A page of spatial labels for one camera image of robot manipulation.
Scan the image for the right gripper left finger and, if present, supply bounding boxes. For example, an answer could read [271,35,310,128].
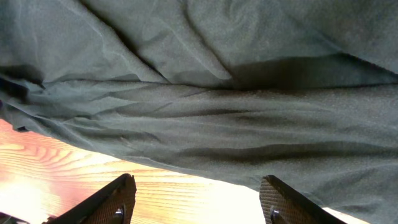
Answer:
[45,174,137,224]

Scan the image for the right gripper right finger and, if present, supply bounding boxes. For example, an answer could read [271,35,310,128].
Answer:
[259,175,345,224]

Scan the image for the dark teal t-shirt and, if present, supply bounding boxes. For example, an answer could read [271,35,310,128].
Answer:
[1,0,397,223]

